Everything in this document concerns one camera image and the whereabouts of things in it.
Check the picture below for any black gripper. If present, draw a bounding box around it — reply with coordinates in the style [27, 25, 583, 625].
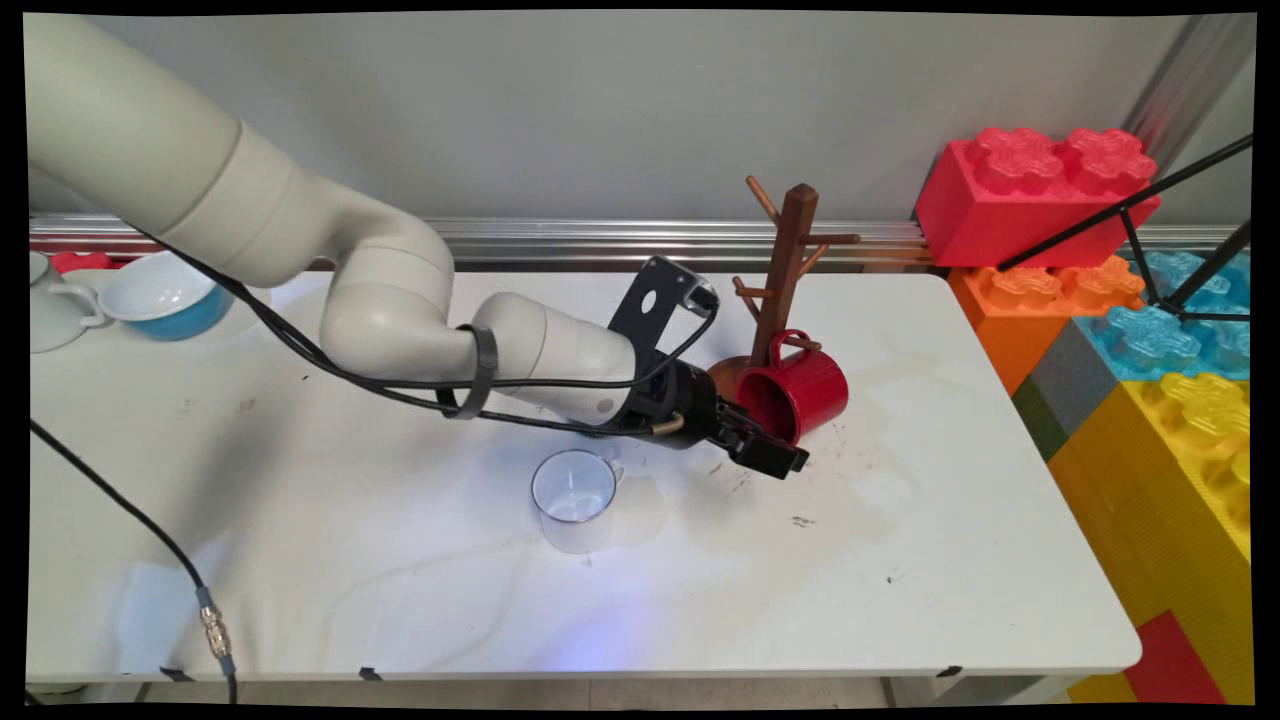
[600, 360, 810, 480]

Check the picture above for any red ceramic mug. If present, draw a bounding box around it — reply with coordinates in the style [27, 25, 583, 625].
[735, 329, 850, 446]

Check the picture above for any brown wooden mug tree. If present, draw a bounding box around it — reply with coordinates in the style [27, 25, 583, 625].
[708, 176, 863, 406]

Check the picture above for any white enamel mug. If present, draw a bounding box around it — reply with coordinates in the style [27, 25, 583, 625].
[531, 449, 626, 555]

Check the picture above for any orange toy brick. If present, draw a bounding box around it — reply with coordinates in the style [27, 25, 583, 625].
[947, 257, 1144, 398]

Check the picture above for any dark green toy brick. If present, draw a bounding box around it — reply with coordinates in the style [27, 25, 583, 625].
[1010, 376, 1069, 463]

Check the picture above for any blue toy brick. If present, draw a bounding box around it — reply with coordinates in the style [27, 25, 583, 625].
[1072, 250, 1253, 384]

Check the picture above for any yellow toy brick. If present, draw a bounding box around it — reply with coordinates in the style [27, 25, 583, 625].
[1045, 372, 1254, 706]

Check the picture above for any black tripod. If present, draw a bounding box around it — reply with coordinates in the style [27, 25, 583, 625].
[995, 135, 1254, 326]

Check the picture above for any low red toy brick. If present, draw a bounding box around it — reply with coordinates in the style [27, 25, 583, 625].
[1122, 610, 1226, 706]

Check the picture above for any blue and white bowl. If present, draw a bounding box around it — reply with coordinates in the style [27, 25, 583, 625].
[97, 250, 236, 343]

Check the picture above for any white ceramic cup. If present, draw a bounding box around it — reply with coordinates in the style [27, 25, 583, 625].
[30, 250, 107, 354]

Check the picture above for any aluminium rail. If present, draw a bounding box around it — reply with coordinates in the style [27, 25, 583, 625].
[30, 212, 1251, 271]

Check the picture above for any black cable strap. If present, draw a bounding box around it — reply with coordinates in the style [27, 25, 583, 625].
[438, 322, 500, 421]

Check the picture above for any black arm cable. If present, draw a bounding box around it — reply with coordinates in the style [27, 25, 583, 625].
[130, 225, 721, 438]

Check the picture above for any slanted aluminium post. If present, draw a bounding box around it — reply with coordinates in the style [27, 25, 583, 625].
[1120, 15, 1256, 151]

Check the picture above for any black cable with metal connector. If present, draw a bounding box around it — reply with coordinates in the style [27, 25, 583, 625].
[30, 420, 239, 706]

